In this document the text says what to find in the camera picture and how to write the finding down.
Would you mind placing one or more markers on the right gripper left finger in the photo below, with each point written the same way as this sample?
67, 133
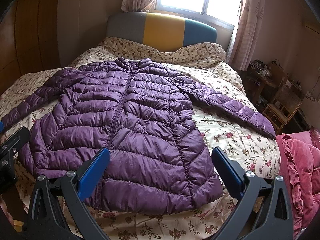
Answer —
46, 219

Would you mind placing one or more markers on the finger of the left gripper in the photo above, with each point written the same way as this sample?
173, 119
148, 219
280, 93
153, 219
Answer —
8, 149

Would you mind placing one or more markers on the purple quilted down jacket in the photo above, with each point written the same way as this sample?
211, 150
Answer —
141, 111

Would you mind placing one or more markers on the grey yellow blue headboard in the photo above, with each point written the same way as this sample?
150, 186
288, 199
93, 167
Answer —
161, 31

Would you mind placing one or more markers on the floral pillow at headboard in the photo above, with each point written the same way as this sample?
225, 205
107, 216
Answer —
200, 55

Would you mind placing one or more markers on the pink red velvet blanket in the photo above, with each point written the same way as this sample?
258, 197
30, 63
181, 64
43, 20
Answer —
299, 166

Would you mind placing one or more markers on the dark wooden wardrobe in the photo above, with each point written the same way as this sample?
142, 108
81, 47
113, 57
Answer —
28, 39

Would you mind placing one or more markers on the pink floral right curtain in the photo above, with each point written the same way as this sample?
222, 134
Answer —
245, 34

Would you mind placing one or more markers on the floral cream bed quilt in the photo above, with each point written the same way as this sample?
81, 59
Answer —
248, 148

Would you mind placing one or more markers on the cluttered wooden side table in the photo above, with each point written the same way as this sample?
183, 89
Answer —
260, 75

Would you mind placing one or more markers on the wicker wooden chair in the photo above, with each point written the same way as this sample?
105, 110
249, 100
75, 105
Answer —
284, 105

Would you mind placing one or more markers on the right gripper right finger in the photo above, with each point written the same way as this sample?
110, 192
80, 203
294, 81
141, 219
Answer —
263, 210

